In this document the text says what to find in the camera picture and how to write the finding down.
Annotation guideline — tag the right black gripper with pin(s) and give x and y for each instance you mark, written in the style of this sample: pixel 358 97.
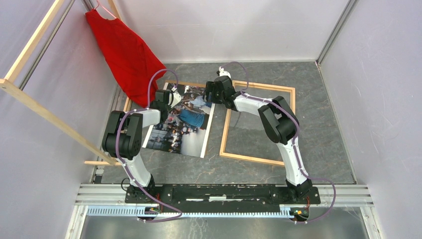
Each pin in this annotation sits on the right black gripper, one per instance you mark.
pixel 210 87

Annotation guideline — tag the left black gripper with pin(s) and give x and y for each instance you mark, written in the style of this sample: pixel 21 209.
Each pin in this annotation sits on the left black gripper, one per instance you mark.
pixel 168 109

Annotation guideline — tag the printed colour photo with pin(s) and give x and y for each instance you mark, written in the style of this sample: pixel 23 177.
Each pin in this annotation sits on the printed colour photo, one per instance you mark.
pixel 187 128

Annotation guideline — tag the clear acrylic sheet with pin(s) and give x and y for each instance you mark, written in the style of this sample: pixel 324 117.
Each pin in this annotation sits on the clear acrylic sheet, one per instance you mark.
pixel 260 130

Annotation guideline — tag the wooden picture frame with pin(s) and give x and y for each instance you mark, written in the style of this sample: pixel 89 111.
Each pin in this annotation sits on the wooden picture frame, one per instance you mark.
pixel 244 137

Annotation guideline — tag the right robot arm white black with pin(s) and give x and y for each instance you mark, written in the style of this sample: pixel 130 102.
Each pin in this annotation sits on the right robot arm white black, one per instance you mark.
pixel 280 124

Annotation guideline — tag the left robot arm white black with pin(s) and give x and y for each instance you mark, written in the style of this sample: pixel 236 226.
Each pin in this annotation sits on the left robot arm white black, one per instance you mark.
pixel 123 139

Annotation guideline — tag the red hanging shirt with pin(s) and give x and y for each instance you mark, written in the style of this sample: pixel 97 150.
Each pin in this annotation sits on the red hanging shirt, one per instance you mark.
pixel 129 58

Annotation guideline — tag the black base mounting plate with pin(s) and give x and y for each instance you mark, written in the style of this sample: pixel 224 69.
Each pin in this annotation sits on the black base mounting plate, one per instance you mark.
pixel 230 198

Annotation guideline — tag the wooden clothes rack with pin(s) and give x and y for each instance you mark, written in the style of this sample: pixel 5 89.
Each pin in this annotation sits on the wooden clothes rack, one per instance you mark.
pixel 69 78

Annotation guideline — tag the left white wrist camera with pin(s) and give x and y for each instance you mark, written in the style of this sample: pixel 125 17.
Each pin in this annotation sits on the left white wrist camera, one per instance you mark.
pixel 176 97

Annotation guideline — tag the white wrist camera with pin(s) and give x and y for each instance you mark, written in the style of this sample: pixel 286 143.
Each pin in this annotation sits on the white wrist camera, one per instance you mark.
pixel 176 97
pixel 222 72

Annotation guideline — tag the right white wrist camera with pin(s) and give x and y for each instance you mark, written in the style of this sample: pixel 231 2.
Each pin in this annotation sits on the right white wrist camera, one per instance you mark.
pixel 222 72

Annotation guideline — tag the aluminium rail base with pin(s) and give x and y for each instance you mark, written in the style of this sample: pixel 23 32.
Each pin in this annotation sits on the aluminium rail base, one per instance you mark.
pixel 114 200

